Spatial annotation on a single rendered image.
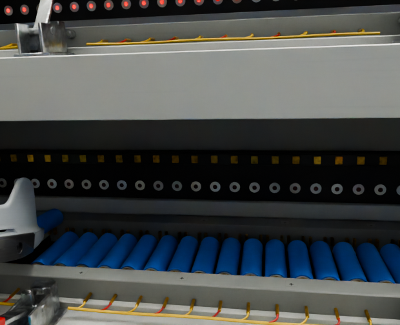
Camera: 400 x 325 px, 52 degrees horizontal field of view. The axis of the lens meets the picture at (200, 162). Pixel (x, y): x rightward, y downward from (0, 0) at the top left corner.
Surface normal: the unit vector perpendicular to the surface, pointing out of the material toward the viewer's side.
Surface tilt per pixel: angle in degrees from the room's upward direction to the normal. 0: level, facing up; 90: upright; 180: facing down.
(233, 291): 107
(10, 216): 90
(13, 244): 90
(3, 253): 89
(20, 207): 90
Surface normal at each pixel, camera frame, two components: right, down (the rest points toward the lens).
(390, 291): -0.04, -0.97
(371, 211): -0.16, 0.26
